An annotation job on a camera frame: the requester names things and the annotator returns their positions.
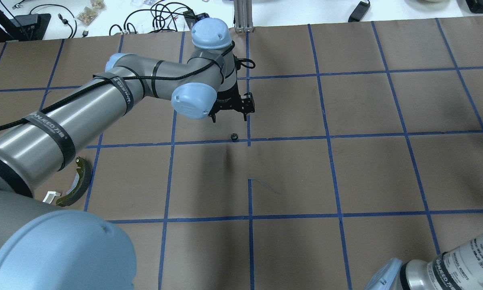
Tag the black power adapter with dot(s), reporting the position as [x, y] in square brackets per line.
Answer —
[359, 11]

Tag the bag of wooden pieces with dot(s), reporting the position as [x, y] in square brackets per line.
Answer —
[91, 12]

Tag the white curved plastic bracket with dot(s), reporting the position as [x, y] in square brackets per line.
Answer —
[50, 196]

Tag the green brake shoe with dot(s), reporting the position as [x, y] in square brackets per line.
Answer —
[80, 184]

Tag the aluminium frame post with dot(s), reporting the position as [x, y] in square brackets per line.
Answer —
[243, 19]

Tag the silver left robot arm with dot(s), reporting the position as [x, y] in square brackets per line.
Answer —
[50, 247]

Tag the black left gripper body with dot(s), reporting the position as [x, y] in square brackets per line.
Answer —
[226, 98]

